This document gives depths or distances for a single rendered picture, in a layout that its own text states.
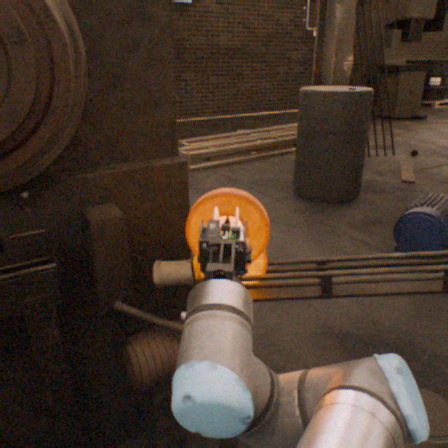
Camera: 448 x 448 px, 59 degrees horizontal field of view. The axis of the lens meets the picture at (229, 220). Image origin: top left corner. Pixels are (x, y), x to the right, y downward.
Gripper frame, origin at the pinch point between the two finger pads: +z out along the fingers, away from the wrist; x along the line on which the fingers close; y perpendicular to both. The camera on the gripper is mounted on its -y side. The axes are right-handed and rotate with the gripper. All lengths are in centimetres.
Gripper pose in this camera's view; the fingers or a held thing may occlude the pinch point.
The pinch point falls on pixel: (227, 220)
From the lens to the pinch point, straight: 72.1
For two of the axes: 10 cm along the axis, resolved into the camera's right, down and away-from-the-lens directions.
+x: -10.0, -0.2, 0.4
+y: -0.1, -7.8, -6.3
